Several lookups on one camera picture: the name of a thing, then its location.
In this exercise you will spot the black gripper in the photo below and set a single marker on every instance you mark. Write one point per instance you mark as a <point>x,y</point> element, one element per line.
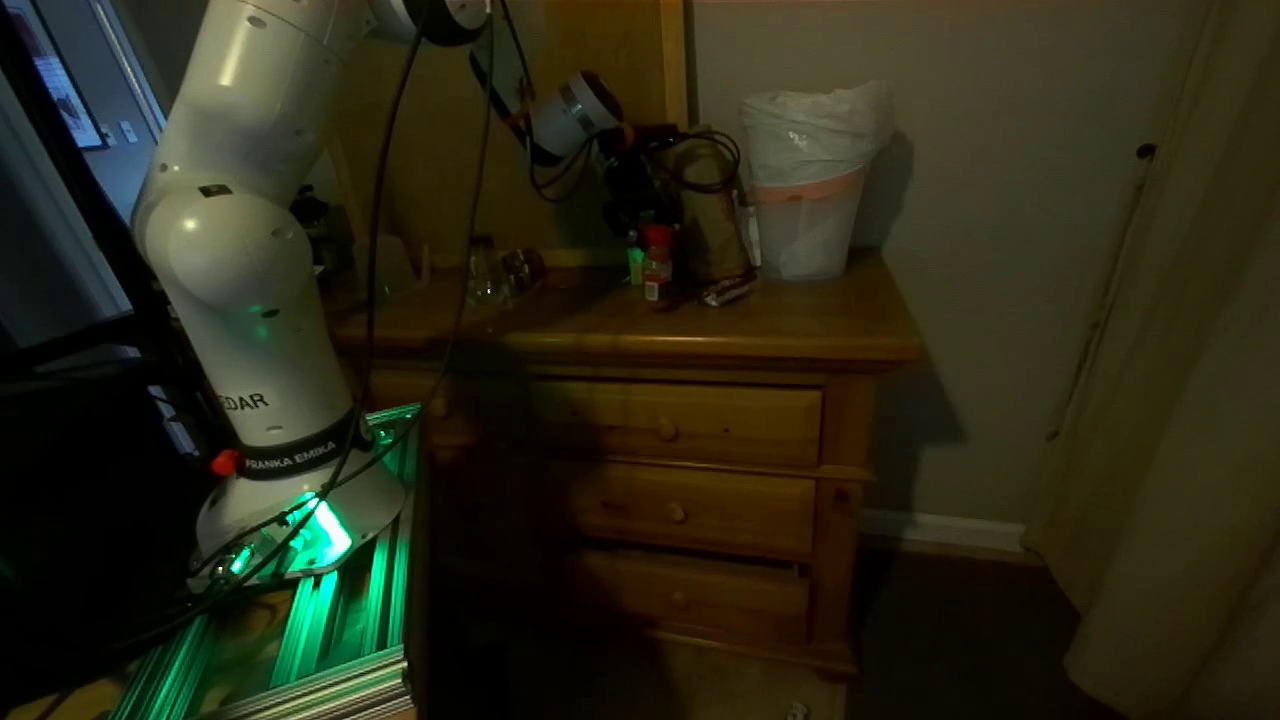
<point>642,162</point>

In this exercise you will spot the beige curtain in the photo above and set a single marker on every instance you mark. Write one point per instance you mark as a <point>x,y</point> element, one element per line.
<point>1186,402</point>

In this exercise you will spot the clear stemless glass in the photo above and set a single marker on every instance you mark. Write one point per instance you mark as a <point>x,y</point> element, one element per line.
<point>483,268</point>

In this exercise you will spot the small silver cylinder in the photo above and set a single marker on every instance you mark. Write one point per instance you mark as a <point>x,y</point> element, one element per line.
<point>730,290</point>

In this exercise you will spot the black camera on stand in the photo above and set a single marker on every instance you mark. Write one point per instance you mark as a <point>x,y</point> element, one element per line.
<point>325,242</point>

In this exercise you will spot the wooden dresser drawer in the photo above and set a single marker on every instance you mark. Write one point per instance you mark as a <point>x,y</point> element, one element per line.
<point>692,597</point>
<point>700,508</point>

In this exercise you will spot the wooden back panel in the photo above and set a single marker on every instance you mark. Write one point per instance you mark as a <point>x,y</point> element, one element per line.
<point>642,52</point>

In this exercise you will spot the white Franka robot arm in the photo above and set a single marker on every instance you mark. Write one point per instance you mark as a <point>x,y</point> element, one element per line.
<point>243,267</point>

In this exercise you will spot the wide shallow dresser drawer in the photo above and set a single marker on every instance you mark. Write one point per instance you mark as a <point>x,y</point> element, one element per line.
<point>692,425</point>

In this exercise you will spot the small metal measuring cup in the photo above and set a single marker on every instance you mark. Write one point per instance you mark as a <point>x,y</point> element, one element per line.
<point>526,268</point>

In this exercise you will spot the small black wall hook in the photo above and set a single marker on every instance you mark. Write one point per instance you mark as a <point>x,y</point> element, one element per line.
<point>1145,151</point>

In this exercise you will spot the black controller box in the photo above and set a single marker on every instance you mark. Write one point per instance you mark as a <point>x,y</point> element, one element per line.
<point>83,522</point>

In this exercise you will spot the wooden dresser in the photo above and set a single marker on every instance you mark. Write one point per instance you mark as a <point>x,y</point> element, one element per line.
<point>744,332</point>

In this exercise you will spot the trash bin with white bag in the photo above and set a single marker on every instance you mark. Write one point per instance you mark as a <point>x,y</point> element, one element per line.
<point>810,185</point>

